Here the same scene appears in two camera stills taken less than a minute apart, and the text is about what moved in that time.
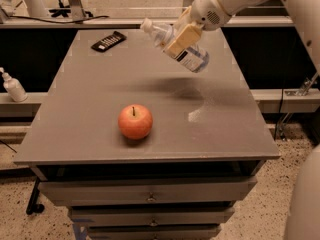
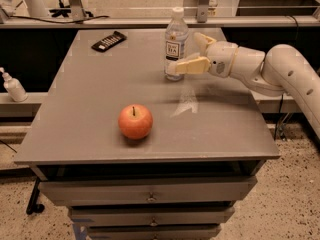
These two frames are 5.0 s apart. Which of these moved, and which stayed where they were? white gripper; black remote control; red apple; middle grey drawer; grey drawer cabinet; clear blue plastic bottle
Moved: white gripper; clear blue plastic bottle
Stayed: red apple; middle grey drawer; grey drawer cabinet; black remote control
